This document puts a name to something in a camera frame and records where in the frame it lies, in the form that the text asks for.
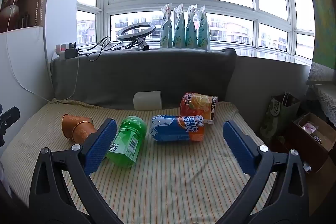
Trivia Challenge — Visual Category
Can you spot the grey cushion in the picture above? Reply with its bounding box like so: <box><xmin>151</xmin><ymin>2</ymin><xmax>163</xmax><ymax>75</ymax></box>
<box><xmin>50</xmin><ymin>48</ymin><xmax>237</xmax><ymax>110</ymax></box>

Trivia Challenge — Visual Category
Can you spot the green paper bag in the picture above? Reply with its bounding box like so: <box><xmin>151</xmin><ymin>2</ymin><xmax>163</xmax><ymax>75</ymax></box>
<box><xmin>260</xmin><ymin>92</ymin><xmax>301</xmax><ymax>139</ymax></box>

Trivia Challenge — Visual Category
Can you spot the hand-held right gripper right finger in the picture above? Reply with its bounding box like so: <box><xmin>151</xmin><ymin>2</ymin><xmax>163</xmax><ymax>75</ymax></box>
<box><xmin>218</xmin><ymin>120</ymin><xmax>309</xmax><ymax>224</ymax></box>

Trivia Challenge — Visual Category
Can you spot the pale green refill pouch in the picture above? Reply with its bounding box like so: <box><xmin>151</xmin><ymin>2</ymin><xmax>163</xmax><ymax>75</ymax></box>
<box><xmin>160</xmin><ymin>4</ymin><xmax>174</xmax><ymax>49</ymax></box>
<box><xmin>172</xmin><ymin>3</ymin><xmax>186</xmax><ymax>49</ymax></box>
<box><xmin>197</xmin><ymin>5</ymin><xmax>211</xmax><ymax>50</ymax></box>
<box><xmin>185</xmin><ymin>4</ymin><xmax>198</xmax><ymax>49</ymax></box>

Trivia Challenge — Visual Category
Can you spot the ring light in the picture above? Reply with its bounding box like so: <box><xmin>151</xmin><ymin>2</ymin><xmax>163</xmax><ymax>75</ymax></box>
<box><xmin>116</xmin><ymin>21</ymin><xmax>156</xmax><ymax>51</ymax></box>

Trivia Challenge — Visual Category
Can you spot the yellow green painting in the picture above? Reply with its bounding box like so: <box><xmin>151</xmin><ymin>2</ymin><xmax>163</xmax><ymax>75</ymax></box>
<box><xmin>296</xmin><ymin>0</ymin><xmax>336</xmax><ymax>70</ymax></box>

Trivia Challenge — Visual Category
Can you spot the white power strip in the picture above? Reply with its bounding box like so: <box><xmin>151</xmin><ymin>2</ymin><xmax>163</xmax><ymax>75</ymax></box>
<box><xmin>54</xmin><ymin>42</ymin><xmax>79</xmax><ymax>60</ymax></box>

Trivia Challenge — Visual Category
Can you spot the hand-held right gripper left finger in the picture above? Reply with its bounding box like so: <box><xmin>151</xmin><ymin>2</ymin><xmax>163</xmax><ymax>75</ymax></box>
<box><xmin>28</xmin><ymin>118</ymin><xmax>117</xmax><ymax>224</ymax></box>

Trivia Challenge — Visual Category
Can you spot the green soda bottle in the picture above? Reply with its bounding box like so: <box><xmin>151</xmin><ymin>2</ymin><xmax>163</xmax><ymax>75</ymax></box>
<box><xmin>106</xmin><ymin>115</ymin><xmax>147</xmax><ymax>169</ymax></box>

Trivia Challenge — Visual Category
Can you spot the copper paper cup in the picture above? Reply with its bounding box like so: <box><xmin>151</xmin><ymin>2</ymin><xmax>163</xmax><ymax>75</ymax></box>
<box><xmin>70</xmin><ymin>121</ymin><xmax>98</xmax><ymax>143</ymax></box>
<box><xmin>61</xmin><ymin>113</ymin><xmax>94</xmax><ymax>138</ymax></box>

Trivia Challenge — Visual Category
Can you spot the black cable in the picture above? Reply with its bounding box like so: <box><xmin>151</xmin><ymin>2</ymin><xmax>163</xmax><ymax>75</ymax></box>
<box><xmin>76</xmin><ymin>36</ymin><xmax>147</xmax><ymax>61</ymax></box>

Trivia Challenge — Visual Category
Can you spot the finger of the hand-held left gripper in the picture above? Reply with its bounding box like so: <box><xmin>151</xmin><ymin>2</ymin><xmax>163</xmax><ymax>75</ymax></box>
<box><xmin>0</xmin><ymin>106</ymin><xmax>21</xmax><ymax>147</ymax></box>

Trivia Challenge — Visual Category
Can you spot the white cable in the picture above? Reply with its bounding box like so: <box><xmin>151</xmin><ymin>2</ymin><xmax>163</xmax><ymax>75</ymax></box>
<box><xmin>6</xmin><ymin>0</ymin><xmax>80</xmax><ymax>104</ymax></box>

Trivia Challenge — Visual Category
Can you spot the striped bed mat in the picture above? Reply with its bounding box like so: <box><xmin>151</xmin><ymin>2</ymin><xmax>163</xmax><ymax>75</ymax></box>
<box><xmin>0</xmin><ymin>100</ymin><xmax>279</xmax><ymax>224</ymax></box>

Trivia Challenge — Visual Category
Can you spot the brown cardboard box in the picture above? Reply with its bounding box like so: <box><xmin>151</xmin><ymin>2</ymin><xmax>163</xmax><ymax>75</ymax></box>
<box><xmin>285</xmin><ymin>112</ymin><xmax>336</xmax><ymax>173</ymax></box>

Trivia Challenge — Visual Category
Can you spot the white lace cloth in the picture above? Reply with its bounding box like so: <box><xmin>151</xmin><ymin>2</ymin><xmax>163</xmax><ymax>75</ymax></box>
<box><xmin>312</xmin><ymin>84</ymin><xmax>336</xmax><ymax>130</ymax></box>

